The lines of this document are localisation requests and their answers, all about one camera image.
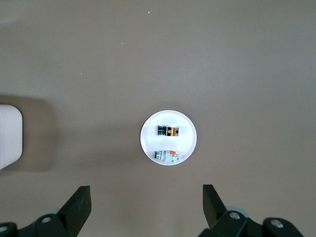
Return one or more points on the pink round plate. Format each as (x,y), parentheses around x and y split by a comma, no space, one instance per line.
(168,118)

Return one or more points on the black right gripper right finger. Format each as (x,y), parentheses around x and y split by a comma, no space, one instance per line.
(217,212)

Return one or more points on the orange and black switch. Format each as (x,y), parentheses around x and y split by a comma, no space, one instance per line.
(168,130)

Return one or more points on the green and white switch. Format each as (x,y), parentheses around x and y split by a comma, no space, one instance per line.
(168,156)

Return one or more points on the white lidded storage box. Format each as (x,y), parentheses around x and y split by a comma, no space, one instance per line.
(10,138)

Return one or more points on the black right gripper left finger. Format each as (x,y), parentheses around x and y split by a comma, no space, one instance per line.
(71,212)

